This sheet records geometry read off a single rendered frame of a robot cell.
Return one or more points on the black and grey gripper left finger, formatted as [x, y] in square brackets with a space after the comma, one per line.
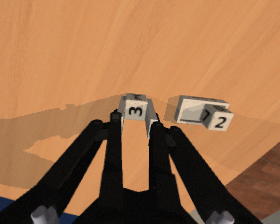
[47, 200]

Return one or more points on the white number cube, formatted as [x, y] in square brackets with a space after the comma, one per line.
[135, 107]
[216, 117]

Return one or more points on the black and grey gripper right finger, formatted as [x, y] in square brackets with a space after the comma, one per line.
[213, 202]

